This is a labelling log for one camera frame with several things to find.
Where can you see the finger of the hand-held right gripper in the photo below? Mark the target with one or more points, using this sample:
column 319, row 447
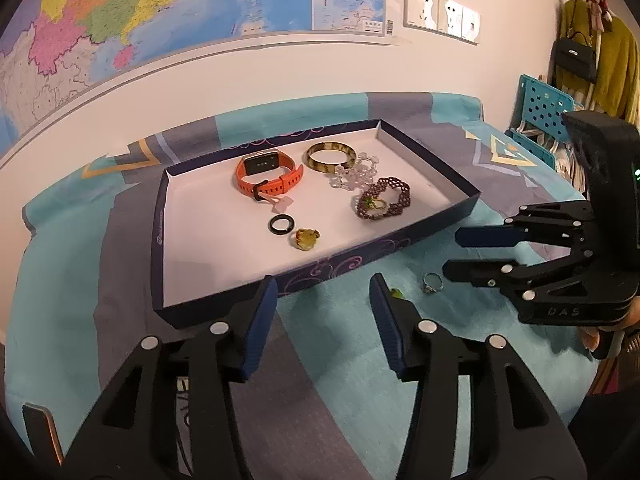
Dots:
column 485, row 236
column 475, row 270

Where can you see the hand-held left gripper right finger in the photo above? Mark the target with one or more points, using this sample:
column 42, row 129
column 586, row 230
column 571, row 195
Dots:
column 385, row 320

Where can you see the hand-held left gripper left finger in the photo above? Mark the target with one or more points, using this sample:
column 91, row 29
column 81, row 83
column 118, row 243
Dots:
column 260, row 325

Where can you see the small green bead jewelry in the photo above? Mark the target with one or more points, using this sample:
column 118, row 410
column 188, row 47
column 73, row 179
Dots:
column 397, row 294

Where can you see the dark blue box tray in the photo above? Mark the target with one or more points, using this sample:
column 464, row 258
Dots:
column 215, row 240

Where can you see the person's right hand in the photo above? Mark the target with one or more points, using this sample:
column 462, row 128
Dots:
column 591, row 340

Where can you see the blue plastic stool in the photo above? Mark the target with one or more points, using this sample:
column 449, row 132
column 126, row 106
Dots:
column 542, row 105

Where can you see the yellow-green hanging garment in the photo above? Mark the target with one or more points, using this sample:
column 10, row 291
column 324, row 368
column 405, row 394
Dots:
column 617, row 70

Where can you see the black handbag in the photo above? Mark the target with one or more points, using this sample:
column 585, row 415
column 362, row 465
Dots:
column 577, row 60

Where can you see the orange smartwatch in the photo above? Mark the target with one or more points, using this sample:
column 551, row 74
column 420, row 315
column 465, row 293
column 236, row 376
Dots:
column 292, row 176

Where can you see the tortoiseshell bangle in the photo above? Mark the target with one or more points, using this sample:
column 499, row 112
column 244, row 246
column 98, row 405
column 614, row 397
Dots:
column 320, row 164

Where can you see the wooden board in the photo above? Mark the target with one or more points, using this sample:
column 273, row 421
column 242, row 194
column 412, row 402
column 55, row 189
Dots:
column 42, row 435

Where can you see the white wall socket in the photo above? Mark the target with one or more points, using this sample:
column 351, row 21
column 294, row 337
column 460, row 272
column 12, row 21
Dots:
column 421, row 7
column 471, row 25
column 451, row 15

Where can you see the colourful wall map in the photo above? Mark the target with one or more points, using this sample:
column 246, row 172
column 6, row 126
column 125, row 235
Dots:
column 150, row 10

